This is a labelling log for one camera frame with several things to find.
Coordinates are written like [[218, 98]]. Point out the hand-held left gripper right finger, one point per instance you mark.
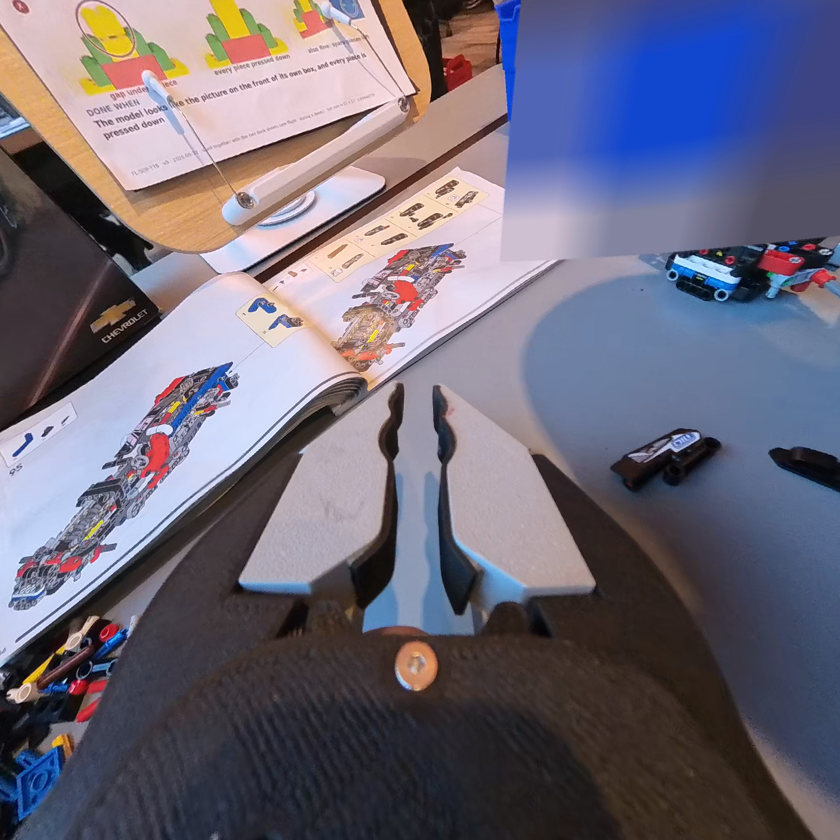
[[518, 518]]

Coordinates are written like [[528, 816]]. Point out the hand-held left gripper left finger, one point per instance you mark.
[[328, 512]]

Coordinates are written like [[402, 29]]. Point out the small black toy brick assembly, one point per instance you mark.
[[656, 453]]

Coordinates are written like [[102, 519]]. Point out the black toy brick beam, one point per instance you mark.
[[810, 463]]

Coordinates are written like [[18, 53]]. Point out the grey desk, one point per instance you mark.
[[623, 367]]

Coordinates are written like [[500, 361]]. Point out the toy brick instruction booklet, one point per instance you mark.
[[197, 341]]

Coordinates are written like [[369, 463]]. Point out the instruction sheet on wooden stand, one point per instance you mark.
[[177, 216]]

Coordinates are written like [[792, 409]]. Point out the toy brick car model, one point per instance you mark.
[[741, 269]]

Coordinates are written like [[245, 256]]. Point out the toy car set box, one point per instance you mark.
[[59, 295]]

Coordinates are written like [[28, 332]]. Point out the pile of loose toy bricks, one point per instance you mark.
[[39, 722]]

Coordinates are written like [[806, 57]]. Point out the small red plastic box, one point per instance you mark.
[[457, 71]]

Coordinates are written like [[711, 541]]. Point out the blue plastic bin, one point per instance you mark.
[[506, 33]]

